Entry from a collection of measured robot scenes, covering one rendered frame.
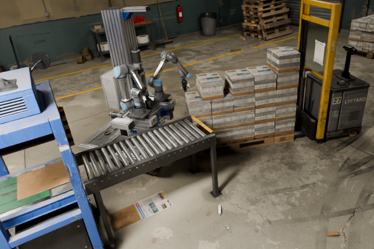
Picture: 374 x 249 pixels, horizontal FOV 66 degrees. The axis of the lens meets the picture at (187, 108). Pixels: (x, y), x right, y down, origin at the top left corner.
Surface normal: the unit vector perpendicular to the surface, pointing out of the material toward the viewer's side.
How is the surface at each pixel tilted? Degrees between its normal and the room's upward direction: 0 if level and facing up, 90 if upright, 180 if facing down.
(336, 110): 90
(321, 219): 0
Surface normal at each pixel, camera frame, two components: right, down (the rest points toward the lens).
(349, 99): 0.15, 0.43
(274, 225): -0.09, -0.89
